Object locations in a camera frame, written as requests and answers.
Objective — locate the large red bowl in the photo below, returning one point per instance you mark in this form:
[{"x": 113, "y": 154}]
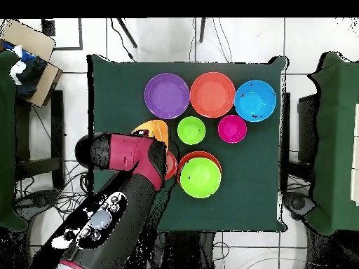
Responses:
[
  {"x": 212, "y": 94},
  {"x": 200, "y": 154}
]

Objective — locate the dark green table cloth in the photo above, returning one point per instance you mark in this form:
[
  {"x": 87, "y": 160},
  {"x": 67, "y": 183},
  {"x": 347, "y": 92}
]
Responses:
[{"x": 238, "y": 196}]

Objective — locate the large orange bowl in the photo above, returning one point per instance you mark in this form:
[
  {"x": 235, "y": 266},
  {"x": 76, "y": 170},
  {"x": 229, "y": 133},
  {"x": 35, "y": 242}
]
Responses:
[{"x": 157, "y": 127}]

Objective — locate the large green bowl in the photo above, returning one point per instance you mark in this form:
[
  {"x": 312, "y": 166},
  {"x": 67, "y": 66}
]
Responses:
[{"x": 200, "y": 178}]

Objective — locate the black tripod leg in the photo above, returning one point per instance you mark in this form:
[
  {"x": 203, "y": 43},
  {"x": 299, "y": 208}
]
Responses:
[
  {"x": 127, "y": 33},
  {"x": 202, "y": 29}
]

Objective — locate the green cloth covered table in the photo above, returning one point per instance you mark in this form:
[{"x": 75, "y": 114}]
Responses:
[
  {"x": 333, "y": 140},
  {"x": 7, "y": 140}
]

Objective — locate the small red bowl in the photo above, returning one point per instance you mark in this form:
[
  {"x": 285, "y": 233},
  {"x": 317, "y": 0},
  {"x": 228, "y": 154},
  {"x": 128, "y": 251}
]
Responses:
[{"x": 171, "y": 165}]

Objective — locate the white board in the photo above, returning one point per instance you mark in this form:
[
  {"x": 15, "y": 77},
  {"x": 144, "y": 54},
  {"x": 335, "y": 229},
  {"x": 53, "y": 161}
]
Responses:
[{"x": 356, "y": 154}]

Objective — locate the black stool frame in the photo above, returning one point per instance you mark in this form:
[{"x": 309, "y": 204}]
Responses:
[{"x": 57, "y": 126}]

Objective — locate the small green bowl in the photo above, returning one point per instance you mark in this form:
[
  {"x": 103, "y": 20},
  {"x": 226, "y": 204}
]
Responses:
[{"x": 191, "y": 130}]

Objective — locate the purple bowl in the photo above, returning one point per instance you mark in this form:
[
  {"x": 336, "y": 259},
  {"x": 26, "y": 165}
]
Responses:
[{"x": 167, "y": 95}]

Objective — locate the brown cardboard box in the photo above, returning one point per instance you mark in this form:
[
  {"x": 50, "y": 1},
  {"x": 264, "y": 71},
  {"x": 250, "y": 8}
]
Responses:
[{"x": 30, "y": 39}]

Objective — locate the pink bowl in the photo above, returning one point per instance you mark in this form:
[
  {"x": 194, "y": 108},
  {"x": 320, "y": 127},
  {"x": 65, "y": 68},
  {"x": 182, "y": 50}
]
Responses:
[{"x": 232, "y": 129}]

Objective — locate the black box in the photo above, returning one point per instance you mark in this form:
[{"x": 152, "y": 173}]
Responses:
[{"x": 307, "y": 126}]

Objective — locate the blue bowl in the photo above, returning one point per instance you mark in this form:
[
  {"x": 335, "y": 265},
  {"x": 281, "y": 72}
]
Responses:
[{"x": 255, "y": 101}]

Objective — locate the black floor frame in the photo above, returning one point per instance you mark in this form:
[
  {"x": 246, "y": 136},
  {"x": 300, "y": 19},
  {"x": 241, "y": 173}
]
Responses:
[{"x": 80, "y": 33}]

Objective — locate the blue cloth bag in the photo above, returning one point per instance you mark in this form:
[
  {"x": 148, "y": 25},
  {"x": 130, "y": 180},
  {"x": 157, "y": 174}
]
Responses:
[{"x": 30, "y": 72}]

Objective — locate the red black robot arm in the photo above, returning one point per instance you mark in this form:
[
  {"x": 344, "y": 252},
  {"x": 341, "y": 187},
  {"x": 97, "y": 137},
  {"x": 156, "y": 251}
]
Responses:
[{"x": 129, "y": 157}]

